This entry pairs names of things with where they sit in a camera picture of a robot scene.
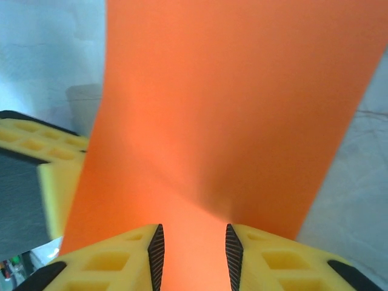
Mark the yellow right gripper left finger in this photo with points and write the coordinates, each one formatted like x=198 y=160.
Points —
x=100 y=266

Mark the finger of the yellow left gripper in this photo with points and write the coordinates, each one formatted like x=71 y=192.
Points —
x=30 y=136

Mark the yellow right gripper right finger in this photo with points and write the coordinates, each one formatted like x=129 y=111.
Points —
x=288 y=266

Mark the orange paper sheet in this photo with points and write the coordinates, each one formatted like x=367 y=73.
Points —
x=212 y=106

